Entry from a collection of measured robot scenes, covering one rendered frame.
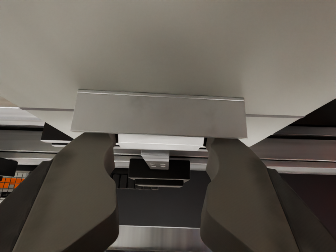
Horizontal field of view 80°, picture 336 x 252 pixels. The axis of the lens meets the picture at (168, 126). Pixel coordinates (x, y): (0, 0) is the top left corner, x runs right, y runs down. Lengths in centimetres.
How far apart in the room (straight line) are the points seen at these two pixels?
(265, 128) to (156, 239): 14
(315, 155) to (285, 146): 7
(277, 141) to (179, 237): 36
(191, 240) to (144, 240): 5
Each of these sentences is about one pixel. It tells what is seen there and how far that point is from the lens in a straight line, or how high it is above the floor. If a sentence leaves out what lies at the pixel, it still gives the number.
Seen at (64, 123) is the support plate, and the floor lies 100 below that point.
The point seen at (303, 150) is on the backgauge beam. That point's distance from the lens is 55.
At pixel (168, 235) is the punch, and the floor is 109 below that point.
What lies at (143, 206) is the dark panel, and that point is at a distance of 73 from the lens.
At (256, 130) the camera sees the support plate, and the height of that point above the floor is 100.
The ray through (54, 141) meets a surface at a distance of 24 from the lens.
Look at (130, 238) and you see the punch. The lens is 23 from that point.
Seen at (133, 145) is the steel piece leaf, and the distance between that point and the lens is 22.
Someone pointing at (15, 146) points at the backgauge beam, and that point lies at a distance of 58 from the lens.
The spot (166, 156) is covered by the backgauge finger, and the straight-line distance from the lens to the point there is 25.
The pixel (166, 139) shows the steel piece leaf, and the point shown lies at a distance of 18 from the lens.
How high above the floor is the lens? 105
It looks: 19 degrees down
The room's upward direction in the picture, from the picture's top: 178 degrees counter-clockwise
